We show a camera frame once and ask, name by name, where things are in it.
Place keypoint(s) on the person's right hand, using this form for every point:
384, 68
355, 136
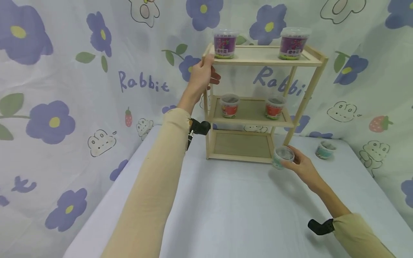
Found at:
305, 170

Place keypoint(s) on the person's left hand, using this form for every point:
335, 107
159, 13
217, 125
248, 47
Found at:
198, 80

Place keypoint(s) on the person's right thumb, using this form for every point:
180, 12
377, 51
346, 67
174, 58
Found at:
287, 164

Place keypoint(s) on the person's right fingers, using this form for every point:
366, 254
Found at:
295, 151

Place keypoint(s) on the person's left thumb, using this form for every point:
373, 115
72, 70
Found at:
215, 78

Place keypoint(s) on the person's left fingers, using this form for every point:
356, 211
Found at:
207, 61

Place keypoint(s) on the teal label plastic cup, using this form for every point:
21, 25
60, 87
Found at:
281, 156
325, 150

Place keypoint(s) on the wooden three-tier shelf rack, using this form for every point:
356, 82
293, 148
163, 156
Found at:
261, 56

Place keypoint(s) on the person's right forearm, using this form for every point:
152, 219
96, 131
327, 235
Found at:
348, 222

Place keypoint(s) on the person's left forearm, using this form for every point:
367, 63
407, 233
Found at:
151, 193

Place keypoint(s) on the purple label plastic cup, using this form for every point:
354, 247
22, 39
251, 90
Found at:
293, 44
225, 44

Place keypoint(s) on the red label plastic cup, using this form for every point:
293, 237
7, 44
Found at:
229, 107
274, 109

